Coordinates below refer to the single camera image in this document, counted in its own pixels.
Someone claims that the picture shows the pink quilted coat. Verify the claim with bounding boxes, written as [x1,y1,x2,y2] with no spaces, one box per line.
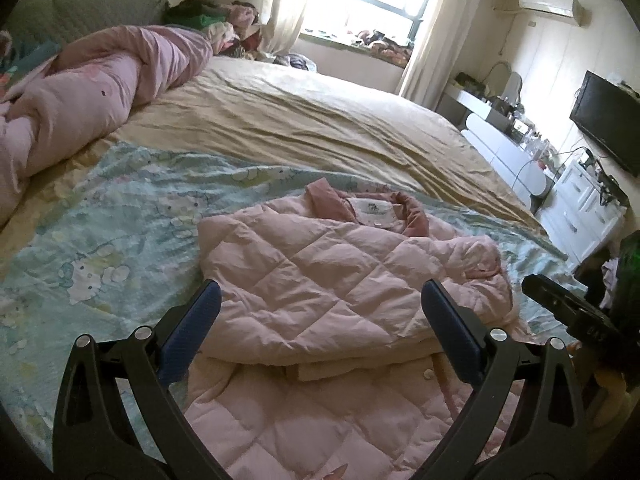
[182,179,531,480]

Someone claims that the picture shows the white drawer cabinet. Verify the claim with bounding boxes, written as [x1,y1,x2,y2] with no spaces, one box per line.
[540,157,628,266]

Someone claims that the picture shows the windowsill clutter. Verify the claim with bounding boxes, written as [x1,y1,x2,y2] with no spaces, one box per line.
[350,27,416,68]

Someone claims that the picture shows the grey padded headboard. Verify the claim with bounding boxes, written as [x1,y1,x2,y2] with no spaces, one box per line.
[0,0,173,56]

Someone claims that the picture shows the black television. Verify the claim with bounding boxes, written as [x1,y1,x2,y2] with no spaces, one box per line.
[570,70,640,178]

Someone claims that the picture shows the cream curtain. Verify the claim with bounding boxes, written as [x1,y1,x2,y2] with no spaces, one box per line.
[267,0,326,58]
[397,0,473,106]

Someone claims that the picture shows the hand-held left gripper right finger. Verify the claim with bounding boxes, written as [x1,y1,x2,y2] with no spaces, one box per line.
[415,279,589,480]

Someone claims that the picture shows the round vanity mirror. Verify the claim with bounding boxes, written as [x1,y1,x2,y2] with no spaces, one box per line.
[487,60,524,108]

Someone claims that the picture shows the white air conditioner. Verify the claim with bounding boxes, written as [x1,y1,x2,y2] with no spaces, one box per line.
[517,0,586,27]

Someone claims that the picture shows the blue cartoon printed sheet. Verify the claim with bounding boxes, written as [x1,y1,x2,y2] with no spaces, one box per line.
[0,140,586,466]

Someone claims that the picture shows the pile of clothes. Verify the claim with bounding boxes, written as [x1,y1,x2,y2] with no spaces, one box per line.
[167,0,273,61]

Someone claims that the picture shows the floral blanket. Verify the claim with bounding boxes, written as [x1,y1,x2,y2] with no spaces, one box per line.
[0,30,61,96]

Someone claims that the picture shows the beige bed sheet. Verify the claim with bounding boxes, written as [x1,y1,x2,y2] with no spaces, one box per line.
[0,55,548,241]

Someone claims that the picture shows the dark clothes heap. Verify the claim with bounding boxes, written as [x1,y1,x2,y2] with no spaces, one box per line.
[575,247,626,311]

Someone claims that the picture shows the white dressing table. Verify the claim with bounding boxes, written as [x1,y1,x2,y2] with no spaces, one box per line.
[460,112,553,198]

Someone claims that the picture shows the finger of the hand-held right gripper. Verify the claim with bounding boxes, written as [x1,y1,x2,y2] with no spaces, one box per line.
[521,274,626,361]

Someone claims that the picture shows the dark crumpled garment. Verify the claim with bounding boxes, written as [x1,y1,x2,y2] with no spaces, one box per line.
[272,51,319,73]

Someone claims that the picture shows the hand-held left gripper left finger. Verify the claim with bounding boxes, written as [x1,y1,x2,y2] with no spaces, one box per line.
[52,279,231,480]

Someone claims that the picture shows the pink duvet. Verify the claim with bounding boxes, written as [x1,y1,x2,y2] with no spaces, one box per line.
[0,24,215,226]

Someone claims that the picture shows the white dressing desk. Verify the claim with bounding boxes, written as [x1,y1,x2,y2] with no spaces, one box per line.
[440,72,541,131]

